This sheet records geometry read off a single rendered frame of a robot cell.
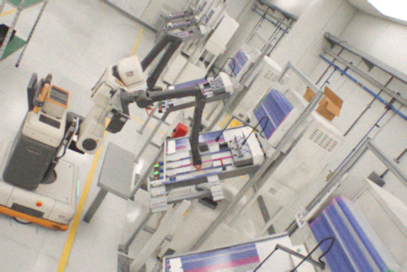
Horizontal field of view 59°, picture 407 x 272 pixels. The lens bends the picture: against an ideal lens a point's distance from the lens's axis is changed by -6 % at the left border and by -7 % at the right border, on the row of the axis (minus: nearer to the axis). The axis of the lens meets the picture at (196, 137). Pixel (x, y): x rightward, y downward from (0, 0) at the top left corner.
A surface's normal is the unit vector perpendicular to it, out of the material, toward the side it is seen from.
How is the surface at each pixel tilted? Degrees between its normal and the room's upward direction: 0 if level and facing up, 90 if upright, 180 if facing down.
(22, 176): 90
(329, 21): 90
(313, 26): 90
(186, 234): 90
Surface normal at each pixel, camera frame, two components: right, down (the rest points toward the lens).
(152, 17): 0.07, 0.44
